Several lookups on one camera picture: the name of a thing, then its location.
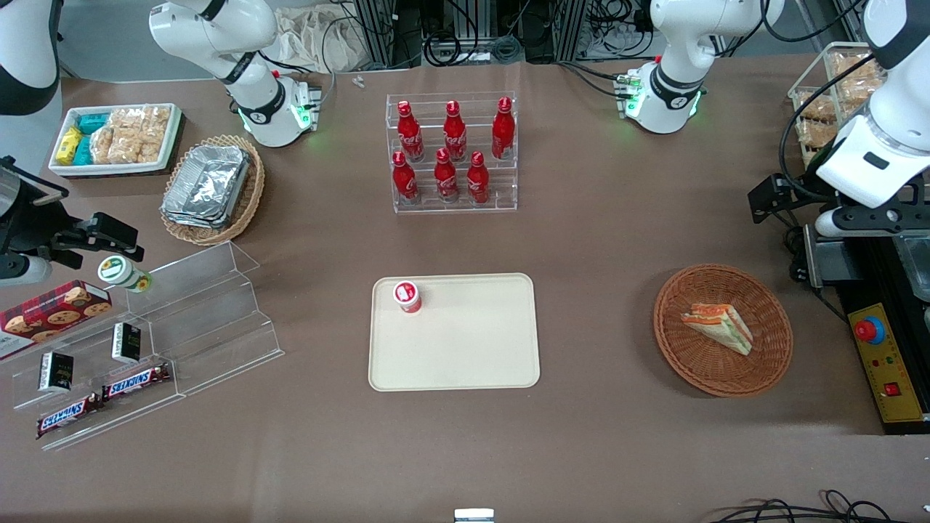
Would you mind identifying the white wire snack basket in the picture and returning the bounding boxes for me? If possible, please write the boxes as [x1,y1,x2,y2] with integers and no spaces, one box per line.
[788,41,889,169]

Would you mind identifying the triangular sandwich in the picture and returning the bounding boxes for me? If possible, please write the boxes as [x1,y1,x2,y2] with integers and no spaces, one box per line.
[681,302,754,357]

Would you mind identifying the black floor cables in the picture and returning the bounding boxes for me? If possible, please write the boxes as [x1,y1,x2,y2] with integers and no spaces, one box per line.
[706,490,930,523]

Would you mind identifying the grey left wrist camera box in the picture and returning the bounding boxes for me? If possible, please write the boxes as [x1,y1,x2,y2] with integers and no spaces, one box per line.
[813,206,930,239]

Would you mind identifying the red tartan cookie box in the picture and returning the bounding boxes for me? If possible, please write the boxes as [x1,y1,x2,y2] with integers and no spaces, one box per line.
[0,280,114,362]

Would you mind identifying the foil tray in machine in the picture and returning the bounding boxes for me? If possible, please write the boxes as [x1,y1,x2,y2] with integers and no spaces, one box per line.
[894,232,930,303]

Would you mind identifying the cracker pack in wire basket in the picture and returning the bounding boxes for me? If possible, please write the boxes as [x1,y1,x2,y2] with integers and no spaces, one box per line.
[828,52,886,111]
[795,93,838,147]

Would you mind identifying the red cola bottle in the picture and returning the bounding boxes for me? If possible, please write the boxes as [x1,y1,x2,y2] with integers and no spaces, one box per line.
[491,96,517,161]
[396,100,426,163]
[466,150,491,206]
[442,100,469,163]
[392,150,421,205]
[433,147,461,204]

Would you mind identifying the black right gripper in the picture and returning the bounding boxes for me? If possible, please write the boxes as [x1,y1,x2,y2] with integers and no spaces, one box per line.
[0,161,145,269]

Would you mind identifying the stack of foil trays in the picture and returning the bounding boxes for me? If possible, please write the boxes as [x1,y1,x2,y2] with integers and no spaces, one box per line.
[161,144,252,230]

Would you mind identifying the white rectangular snack tray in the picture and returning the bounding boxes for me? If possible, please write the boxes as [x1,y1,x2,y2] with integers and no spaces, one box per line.
[47,102,183,178]

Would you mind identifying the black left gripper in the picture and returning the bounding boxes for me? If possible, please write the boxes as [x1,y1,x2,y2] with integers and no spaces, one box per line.
[748,173,845,224]

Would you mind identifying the clear acrylic stepped shelf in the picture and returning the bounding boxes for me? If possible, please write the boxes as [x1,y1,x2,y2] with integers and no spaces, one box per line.
[10,240,285,453]

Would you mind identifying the black background cable bundle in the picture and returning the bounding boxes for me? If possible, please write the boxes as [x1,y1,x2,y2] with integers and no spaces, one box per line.
[424,0,525,68]

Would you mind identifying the beige plastic tray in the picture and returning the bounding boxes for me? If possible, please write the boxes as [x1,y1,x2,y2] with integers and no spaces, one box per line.
[368,272,542,393]

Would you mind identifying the red lidded small cup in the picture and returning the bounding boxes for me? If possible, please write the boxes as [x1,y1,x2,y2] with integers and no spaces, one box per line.
[392,280,424,315]

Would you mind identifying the black machine power cable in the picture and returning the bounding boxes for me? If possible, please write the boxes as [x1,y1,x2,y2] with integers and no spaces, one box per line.
[783,218,852,325]

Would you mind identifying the snickers chocolate bar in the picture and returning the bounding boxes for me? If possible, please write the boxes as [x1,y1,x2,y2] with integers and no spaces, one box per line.
[101,362,173,403]
[36,392,105,440]

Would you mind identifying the beige cloth bag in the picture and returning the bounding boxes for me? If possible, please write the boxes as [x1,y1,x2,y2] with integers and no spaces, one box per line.
[271,6,364,75]

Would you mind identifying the yellow emergency stop box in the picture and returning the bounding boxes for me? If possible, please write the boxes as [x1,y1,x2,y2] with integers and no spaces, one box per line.
[834,231,930,437]

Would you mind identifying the oval tan wicker basket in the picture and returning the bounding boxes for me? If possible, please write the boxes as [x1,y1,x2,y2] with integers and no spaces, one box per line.
[159,134,266,247]

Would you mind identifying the yellow snack pack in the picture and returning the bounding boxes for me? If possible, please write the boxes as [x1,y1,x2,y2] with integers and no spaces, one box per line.
[56,126,84,167]

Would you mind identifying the red emergency stop button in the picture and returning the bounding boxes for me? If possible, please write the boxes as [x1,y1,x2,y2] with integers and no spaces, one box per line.
[854,316,887,346]

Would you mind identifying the small black box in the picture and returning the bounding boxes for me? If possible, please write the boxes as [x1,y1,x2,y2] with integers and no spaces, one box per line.
[110,322,143,365]
[37,351,76,394]

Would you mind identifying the round brown wicker basket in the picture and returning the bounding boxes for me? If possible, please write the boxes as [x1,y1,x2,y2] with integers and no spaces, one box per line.
[653,263,794,398]

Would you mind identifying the grey metal machine lever plate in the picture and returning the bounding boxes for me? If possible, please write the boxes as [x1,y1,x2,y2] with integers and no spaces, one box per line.
[802,224,845,289]

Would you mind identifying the green lidded small cup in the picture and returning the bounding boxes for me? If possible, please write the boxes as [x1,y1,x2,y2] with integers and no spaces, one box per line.
[97,255,154,294]

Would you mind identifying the clear acrylic bottle rack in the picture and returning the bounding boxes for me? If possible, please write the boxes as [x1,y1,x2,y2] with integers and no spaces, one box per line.
[384,91,519,214]

